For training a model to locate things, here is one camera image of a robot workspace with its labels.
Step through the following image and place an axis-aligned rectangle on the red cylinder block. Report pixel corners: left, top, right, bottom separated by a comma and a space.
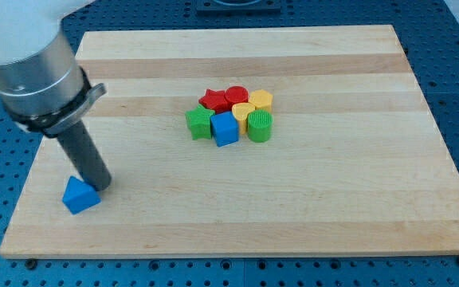
225, 86, 249, 105

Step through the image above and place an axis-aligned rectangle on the green cylinder block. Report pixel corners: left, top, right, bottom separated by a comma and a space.
247, 110, 273, 143

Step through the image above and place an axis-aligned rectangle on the yellow heart block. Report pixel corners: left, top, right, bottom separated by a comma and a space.
231, 102, 256, 135

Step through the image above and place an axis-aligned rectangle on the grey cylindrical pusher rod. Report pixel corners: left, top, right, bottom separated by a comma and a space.
57, 120, 112, 191

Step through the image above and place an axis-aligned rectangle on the yellow pentagon block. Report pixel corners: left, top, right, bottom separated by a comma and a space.
248, 89, 273, 113

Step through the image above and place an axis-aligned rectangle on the red star block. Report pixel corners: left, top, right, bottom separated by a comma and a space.
198, 89, 231, 114

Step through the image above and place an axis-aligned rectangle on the wooden board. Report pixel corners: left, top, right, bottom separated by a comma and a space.
0, 25, 459, 259

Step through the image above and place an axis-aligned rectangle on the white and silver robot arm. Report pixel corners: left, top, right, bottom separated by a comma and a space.
0, 0, 105, 138

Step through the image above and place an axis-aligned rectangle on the green star block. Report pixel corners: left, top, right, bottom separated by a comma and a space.
185, 104, 215, 140

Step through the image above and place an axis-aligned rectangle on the blue cube block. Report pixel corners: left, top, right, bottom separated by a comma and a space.
210, 112, 239, 147

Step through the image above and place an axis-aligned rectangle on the blue triangle block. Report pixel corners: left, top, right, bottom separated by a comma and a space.
62, 176, 101, 214

